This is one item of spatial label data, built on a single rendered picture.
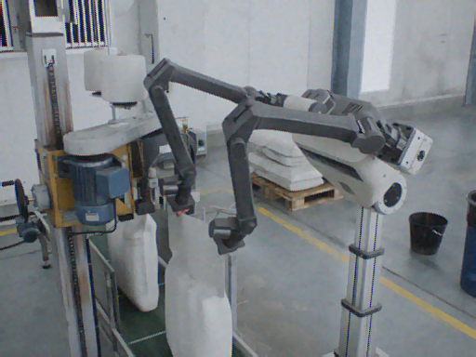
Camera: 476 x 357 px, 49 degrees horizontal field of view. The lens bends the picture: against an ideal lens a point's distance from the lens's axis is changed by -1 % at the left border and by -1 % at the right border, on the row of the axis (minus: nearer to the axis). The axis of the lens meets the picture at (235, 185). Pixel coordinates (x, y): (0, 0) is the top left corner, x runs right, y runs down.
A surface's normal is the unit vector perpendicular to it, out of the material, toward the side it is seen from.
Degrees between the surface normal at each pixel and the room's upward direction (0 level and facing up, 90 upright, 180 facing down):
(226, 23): 90
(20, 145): 90
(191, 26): 90
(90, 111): 90
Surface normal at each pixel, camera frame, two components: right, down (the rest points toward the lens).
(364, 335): 0.52, 0.29
